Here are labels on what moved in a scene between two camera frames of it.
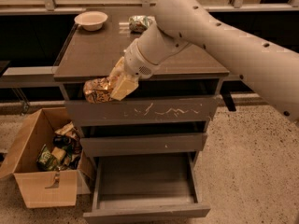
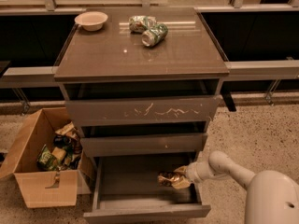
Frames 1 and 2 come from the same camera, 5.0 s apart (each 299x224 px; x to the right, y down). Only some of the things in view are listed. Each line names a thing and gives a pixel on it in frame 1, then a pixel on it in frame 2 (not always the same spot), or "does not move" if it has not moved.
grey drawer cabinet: (146, 144) does not move
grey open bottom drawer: (159, 189) does not move
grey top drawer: (137, 109) does not move
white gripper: (135, 61) → (193, 173)
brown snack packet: (98, 90) → (166, 178)
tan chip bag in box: (69, 130) does not move
